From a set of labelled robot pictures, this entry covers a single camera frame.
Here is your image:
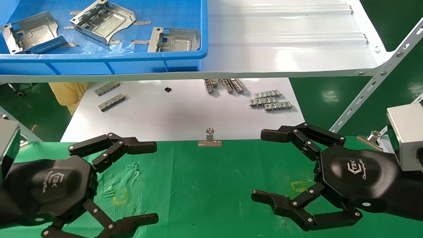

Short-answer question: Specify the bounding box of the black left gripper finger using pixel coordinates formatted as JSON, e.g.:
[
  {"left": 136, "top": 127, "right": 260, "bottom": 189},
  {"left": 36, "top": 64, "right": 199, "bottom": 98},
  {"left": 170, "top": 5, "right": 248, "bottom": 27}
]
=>
[{"left": 68, "top": 133, "right": 158, "bottom": 173}]

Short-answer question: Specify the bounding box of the white ribbed shelf panel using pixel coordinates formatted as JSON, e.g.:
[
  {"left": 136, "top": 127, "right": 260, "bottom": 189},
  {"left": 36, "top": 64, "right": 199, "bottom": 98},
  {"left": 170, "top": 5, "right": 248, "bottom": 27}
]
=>
[{"left": 0, "top": 0, "right": 395, "bottom": 84}]

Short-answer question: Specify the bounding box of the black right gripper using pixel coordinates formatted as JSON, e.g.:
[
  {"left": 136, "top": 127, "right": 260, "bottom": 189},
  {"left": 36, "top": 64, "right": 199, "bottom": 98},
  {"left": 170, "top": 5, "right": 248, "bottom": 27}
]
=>
[{"left": 251, "top": 122, "right": 399, "bottom": 231}]

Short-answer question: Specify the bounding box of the stamped metal bracket blue flange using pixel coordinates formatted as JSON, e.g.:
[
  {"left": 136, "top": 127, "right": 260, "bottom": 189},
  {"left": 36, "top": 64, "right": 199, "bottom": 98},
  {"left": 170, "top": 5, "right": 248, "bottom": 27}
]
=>
[{"left": 0, "top": 11, "right": 68, "bottom": 54}]

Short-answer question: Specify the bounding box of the stamped sheet metal bracket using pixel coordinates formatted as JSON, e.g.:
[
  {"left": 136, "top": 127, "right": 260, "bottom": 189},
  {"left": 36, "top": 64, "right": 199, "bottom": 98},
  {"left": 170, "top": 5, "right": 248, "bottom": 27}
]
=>
[
  {"left": 147, "top": 27, "right": 201, "bottom": 53},
  {"left": 70, "top": 0, "right": 136, "bottom": 45}
]

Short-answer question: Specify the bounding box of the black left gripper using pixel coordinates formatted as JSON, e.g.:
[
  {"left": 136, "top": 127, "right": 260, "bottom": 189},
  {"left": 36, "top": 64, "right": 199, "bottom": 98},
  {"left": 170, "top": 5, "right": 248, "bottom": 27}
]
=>
[{"left": 0, "top": 155, "right": 159, "bottom": 238}]

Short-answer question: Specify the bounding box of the green table mat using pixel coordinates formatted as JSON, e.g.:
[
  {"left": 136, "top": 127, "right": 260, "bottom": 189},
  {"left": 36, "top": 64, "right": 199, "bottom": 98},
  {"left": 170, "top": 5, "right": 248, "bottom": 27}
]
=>
[{"left": 0, "top": 137, "right": 423, "bottom": 238}]

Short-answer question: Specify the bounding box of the small metal rail piece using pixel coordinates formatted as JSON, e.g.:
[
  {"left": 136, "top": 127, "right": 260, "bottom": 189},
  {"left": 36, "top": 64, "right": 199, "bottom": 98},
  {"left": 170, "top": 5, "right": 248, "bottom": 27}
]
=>
[
  {"left": 230, "top": 78, "right": 245, "bottom": 94},
  {"left": 221, "top": 78, "right": 234, "bottom": 94},
  {"left": 204, "top": 79, "right": 219, "bottom": 94}
]

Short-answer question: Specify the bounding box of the small metal clip strip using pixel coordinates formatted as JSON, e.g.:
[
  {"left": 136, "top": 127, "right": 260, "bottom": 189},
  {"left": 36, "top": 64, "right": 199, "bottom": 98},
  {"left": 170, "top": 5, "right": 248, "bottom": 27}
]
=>
[
  {"left": 94, "top": 82, "right": 121, "bottom": 97},
  {"left": 264, "top": 101, "right": 293, "bottom": 112},
  {"left": 254, "top": 90, "right": 281, "bottom": 99},
  {"left": 249, "top": 97, "right": 277, "bottom": 107},
  {"left": 98, "top": 94, "right": 126, "bottom": 112}
]

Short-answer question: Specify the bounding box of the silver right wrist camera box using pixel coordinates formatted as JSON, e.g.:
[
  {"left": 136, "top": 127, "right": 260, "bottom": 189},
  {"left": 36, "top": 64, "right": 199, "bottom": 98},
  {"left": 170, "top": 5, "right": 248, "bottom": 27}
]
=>
[{"left": 386, "top": 103, "right": 423, "bottom": 171}]

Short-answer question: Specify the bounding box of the blue plastic bin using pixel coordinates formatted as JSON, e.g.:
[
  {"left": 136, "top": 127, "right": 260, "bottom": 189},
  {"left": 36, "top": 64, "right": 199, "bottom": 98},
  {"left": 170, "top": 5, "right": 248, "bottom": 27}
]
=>
[{"left": 0, "top": 0, "right": 209, "bottom": 76}]

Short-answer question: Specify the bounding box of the black caster wheel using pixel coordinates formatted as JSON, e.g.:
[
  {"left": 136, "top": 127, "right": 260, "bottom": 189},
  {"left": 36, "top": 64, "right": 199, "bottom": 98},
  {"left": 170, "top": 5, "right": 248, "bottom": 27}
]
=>
[{"left": 8, "top": 83, "right": 38, "bottom": 97}]

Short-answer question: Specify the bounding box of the yellow bag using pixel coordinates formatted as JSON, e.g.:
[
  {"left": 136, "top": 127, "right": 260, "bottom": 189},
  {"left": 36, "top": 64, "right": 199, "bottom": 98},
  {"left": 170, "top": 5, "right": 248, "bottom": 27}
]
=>
[{"left": 49, "top": 82, "right": 90, "bottom": 115}]

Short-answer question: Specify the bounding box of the grey metal frame beam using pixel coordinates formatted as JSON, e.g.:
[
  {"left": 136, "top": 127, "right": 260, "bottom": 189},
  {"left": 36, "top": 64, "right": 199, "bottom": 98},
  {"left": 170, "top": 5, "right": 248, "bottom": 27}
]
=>
[{"left": 0, "top": 106, "right": 43, "bottom": 142}]

